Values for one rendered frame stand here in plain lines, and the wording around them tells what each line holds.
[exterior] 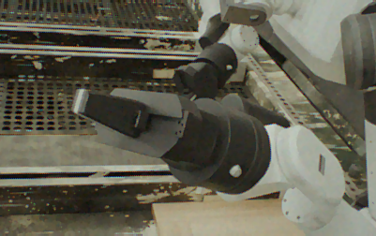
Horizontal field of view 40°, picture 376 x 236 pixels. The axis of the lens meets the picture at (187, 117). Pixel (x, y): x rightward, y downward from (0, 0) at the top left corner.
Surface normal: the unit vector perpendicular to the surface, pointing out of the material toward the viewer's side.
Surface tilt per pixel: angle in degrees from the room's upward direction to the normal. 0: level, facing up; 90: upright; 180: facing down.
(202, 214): 57
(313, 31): 23
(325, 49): 46
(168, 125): 16
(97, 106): 100
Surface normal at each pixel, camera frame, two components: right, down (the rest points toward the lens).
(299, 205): -0.65, -0.58
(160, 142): -0.69, -0.26
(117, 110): 0.67, 0.11
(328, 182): 0.72, -0.29
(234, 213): 0.15, -0.86
